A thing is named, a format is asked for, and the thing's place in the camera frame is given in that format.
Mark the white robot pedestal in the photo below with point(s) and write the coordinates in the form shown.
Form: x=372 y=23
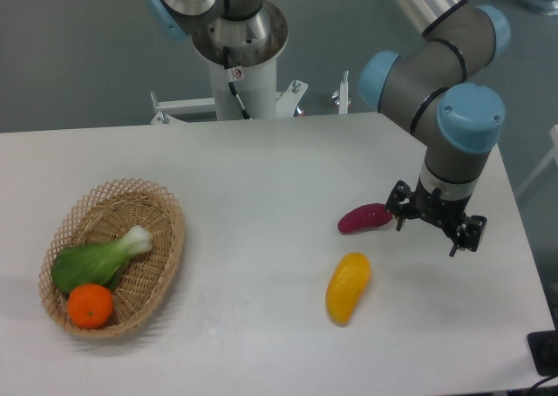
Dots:
x=241 y=57

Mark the purple sweet potato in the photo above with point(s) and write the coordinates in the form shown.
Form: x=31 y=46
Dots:
x=365 y=217

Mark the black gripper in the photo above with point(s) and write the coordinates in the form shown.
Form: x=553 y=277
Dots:
x=465 y=231

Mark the yellow mango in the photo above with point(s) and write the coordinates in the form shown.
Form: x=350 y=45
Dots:
x=346 y=287

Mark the green bok choy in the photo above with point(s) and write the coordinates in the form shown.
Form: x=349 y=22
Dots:
x=98 y=262

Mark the orange fruit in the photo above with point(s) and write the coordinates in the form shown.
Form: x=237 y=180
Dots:
x=90 y=305

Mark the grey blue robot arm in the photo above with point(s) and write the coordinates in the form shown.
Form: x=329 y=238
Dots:
x=427 y=94

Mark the woven wicker basket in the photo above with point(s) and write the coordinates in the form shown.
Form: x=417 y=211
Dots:
x=106 y=213

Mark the black device at edge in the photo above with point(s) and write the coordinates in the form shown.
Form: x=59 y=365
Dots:
x=543 y=348

